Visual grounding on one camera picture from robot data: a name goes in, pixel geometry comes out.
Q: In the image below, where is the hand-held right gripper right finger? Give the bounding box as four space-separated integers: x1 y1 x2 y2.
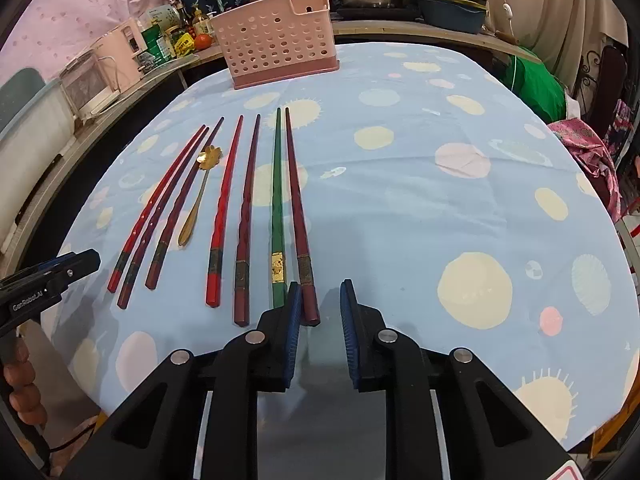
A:
339 279 576 480

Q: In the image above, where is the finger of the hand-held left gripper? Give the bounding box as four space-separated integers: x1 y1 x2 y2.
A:
29 248 102 294

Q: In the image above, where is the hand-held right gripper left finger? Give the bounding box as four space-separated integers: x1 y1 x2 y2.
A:
60 281 304 480

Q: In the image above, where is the thin red chopstick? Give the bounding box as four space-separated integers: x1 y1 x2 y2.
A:
107 125 207 293

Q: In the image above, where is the dark red chopstick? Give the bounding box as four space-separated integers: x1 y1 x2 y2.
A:
145 117 224 290
284 107 321 327
116 127 210 309
233 113 262 325

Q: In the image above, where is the thick red chopstick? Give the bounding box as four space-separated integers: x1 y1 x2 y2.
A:
205 115 244 307

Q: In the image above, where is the green chopstick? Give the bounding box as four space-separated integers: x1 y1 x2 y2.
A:
270 108 289 313

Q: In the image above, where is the gold flower spoon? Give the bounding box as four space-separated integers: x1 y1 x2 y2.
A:
178 145 222 247

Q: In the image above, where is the pink perforated utensil basket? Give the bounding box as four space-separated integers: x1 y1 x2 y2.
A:
209 0 341 91

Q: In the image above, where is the person's left hand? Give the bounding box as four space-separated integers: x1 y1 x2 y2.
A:
2 342 49 429

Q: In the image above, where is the white storage box blue lid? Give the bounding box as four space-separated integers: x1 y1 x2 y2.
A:
0 67 77 172

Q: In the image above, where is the blue dotted tablecloth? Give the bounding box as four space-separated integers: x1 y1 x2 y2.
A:
50 42 640 461

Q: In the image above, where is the clear blender jug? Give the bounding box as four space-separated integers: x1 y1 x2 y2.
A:
59 49 124 122

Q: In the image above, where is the pink dotted curtain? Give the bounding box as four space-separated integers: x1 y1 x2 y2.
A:
0 0 216 93

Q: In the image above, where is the pink floral cloth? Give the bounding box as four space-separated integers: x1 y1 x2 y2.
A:
547 117 627 222

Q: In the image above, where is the green bag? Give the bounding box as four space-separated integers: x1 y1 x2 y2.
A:
501 45 569 124

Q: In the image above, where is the black induction cooker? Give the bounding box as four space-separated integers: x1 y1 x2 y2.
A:
336 5 422 24

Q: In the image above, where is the blue basin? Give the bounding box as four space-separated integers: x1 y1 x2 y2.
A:
416 0 489 35

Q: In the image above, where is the dark ornate chair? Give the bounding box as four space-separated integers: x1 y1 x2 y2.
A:
574 42 629 134

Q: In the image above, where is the beige curtain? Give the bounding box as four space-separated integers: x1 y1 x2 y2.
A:
475 0 632 92

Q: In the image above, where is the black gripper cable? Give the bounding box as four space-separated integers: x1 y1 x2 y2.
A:
30 410 108 466

